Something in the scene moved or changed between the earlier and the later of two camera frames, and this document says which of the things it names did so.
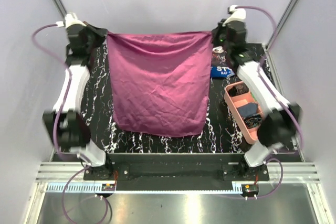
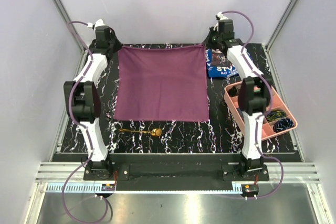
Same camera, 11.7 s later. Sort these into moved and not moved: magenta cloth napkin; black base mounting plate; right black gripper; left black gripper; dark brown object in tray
Moved: magenta cloth napkin; right black gripper; left black gripper
Not moved: dark brown object in tray; black base mounting plate
